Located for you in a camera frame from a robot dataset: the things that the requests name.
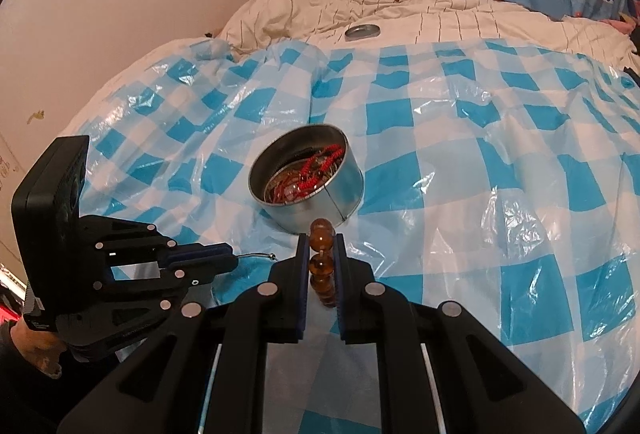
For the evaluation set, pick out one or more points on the tall round metal tin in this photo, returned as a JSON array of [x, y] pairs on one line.
[[320, 209]]

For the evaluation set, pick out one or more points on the white striped quilt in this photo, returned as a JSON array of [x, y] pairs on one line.
[[450, 13]]

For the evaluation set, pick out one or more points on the person's left hand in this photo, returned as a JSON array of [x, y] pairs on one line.
[[42, 349]]

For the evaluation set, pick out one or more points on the pink cloth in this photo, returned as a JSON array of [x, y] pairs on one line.
[[625, 23]]

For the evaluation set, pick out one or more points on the round metal tin lid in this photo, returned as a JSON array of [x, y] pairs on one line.
[[362, 31]]

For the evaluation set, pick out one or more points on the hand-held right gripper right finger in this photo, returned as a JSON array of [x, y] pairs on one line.
[[340, 284]]

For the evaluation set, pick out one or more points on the blue checked plastic sheet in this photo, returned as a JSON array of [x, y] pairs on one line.
[[450, 163]]

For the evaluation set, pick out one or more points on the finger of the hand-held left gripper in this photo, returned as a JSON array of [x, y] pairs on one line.
[[200, 252], [200, 271]]

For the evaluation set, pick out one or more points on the person's left forearm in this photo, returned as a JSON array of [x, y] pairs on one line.
[[25, 396]]

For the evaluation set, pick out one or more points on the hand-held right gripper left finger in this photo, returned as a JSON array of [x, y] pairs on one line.
[[301, 284]]

